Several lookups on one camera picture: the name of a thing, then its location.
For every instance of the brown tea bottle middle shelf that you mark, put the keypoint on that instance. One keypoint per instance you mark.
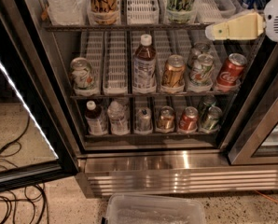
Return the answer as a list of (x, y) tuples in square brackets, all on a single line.
[(144, 66)]

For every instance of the white green can front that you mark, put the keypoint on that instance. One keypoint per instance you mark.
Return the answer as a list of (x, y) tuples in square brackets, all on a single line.
[(202, 69)]

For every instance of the clear water bottle shelf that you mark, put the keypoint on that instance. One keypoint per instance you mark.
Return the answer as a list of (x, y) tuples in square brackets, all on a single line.
[(67, 12), (118, 120)]

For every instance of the clear water bottle bottom shelf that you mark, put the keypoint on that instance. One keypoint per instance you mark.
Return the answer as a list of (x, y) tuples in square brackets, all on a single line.
[(118, 120)]

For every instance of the stainless steel fridge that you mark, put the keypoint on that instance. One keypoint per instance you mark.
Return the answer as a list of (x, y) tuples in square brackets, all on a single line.
[(241, 154)]

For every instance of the brown tea bottle shelf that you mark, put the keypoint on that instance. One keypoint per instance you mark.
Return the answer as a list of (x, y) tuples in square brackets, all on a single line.
[(95, 118), (144, 66)]

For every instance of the white green can left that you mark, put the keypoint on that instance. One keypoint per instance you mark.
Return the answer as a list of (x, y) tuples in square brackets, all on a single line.
[(82, 74)]

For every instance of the silver can behind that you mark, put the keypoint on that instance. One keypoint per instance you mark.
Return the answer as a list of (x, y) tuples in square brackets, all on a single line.
[(197, 49)]

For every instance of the silver can bottom shelf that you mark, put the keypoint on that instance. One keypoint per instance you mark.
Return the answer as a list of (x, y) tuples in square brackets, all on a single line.
[(144, 119)]

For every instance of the red can bottom shelf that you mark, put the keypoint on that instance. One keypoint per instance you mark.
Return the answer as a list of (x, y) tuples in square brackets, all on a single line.
[(188, 120)]

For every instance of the gold can bottom shelf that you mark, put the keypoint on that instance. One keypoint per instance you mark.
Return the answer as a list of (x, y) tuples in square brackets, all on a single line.
[(166, 118)]

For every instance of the green can bottom front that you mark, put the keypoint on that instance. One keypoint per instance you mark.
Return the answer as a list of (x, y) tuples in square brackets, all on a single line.
[(211, 118)]

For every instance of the open glass fridge door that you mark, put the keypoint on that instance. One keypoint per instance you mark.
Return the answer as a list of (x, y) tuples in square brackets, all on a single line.
[(35, 136)]

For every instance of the gold soda can middle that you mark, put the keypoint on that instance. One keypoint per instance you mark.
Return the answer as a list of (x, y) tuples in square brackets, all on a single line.
[(173, 74)]

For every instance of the brown tea bottle bottom shelf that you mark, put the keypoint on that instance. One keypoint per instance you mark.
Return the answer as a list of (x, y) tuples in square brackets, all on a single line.
[(95, 118)]

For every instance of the red coca cola can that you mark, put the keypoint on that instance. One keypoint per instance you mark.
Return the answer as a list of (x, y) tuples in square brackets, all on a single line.
[(231, 71)]

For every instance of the green can bottom behind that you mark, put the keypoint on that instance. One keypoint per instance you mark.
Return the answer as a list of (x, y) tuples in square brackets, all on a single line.
[(205, 103)]

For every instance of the clear water bottle top shelf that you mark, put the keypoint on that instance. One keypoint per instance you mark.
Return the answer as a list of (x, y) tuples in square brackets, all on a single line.
[(67, 12)]

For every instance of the clear plastic bin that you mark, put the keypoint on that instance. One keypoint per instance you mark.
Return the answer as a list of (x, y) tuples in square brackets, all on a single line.
[(151, 209)]

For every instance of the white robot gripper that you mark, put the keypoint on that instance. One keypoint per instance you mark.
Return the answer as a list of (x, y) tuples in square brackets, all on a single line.
[(276, 19)]

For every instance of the white green can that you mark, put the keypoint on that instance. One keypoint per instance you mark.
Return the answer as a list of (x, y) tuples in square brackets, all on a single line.
[(82, 74), (202, 69)]

